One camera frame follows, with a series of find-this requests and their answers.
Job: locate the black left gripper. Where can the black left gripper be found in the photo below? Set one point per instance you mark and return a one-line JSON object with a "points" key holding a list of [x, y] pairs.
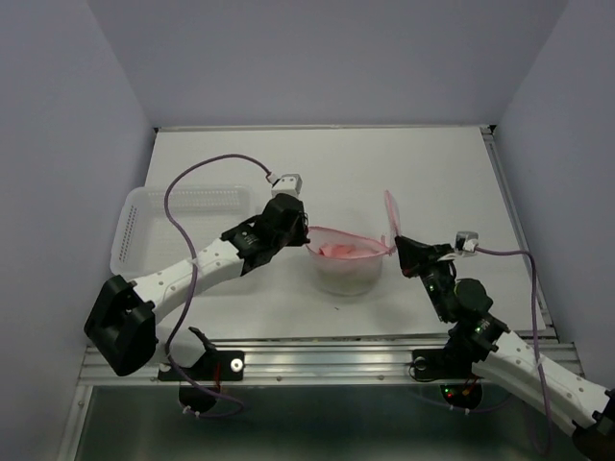
{"points": [[300, 237]]}

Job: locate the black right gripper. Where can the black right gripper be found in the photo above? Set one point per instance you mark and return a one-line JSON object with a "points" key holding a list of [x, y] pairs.
{"points": [[415, 255]]}

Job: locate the pink bra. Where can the pink bra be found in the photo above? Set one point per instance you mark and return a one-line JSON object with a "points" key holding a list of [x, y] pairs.
{"points": [[345, 251]]}

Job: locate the white mesh laundry bag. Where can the white mesh laundry bag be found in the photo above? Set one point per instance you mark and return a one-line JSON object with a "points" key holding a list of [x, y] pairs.
{"points": [[353, 277]]}

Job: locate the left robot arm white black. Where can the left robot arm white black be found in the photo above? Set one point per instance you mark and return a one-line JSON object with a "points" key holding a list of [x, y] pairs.
{"points": [[122, 323]]}

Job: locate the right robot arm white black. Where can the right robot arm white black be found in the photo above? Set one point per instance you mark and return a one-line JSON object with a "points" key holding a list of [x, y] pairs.
{"points": [[481, 346]]}

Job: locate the white perforated plastic basket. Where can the white perforated plastic basket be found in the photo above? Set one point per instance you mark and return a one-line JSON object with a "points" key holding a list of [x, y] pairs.
{"points": [[145, 240]]}

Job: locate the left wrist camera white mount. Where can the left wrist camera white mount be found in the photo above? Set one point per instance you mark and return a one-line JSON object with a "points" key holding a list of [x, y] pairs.
{"points": [[288, 184]]}

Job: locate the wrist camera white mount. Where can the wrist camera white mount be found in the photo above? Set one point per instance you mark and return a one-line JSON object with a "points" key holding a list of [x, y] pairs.
{"points": [[465, 244], [288, 184]]}

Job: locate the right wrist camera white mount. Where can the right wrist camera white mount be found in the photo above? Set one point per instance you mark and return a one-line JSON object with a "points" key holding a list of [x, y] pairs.
{"points": [[465, 244]]}

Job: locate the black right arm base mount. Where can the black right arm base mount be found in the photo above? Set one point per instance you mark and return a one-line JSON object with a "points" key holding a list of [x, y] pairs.
{"points": [[459, 387]]}

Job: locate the aluminium front rail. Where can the aluminium front rail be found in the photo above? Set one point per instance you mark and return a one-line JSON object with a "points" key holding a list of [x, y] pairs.
{"points": [[319, 362]]}

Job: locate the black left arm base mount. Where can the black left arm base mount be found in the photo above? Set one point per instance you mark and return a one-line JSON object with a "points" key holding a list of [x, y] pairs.
{"points": [[203, 397]]}

